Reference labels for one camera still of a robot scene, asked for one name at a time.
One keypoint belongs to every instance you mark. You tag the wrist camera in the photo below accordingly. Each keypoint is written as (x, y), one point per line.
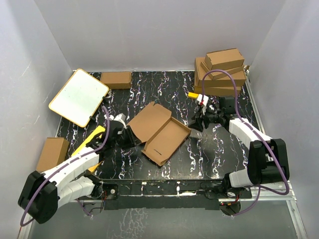
(202, 101)
(119, 118)

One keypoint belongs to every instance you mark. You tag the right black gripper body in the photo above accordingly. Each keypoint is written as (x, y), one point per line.
(214, 117)

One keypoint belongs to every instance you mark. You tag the white board with wooden frame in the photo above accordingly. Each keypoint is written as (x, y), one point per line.
(79, 98)

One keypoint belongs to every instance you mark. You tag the yellow card with black drawing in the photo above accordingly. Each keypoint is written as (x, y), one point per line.
(99, 129)

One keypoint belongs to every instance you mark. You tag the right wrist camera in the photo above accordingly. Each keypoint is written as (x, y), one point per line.
(202, 101)

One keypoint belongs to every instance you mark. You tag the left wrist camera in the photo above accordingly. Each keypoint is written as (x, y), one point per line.
(119, 118)

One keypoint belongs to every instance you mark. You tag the top small stacked cardboard box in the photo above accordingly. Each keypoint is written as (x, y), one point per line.
(224, 59)

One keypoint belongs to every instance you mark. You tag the large stacked cardboard box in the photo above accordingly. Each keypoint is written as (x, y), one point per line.
(238, 77)

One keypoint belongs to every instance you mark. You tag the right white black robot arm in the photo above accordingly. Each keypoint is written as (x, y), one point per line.
(267, 167)

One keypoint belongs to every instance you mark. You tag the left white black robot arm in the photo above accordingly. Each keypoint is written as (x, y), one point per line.
(44, 192)

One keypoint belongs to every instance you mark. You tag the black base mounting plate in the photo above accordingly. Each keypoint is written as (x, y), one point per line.
(167, 194)

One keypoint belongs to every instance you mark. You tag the small yellow block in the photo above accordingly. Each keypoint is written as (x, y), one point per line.
(192, 95)

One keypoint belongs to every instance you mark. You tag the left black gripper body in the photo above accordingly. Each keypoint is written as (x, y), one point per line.
(123, 142)

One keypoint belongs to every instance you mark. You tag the aluminium frame rail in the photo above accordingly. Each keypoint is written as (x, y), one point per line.
(187, 217)

